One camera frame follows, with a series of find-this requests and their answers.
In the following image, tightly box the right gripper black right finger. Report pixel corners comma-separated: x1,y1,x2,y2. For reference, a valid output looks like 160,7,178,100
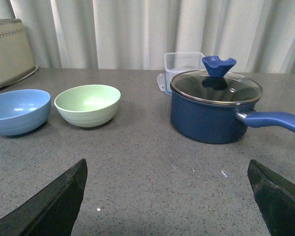
247,159,295,236

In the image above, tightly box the blue saucepan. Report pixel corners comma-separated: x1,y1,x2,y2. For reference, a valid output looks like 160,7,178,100
171,91,295,144

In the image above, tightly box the green bowl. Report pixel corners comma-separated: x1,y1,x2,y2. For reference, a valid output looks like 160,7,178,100
54,85,121,128

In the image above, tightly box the clear plastic food container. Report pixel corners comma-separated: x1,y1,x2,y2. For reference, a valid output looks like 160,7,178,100
156,52,205,96

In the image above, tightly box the blue bowl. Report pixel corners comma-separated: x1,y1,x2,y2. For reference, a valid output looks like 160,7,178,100
0,89,51,136

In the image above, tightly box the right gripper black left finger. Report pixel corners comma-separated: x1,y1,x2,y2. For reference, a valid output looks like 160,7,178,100
0,159,88,236

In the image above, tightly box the cream two-slot toaster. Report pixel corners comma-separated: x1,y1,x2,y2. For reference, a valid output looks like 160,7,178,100
0,18,38,89

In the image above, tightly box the glass lid blue knob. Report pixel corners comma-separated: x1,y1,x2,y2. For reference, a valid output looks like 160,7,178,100
170,56,263,105

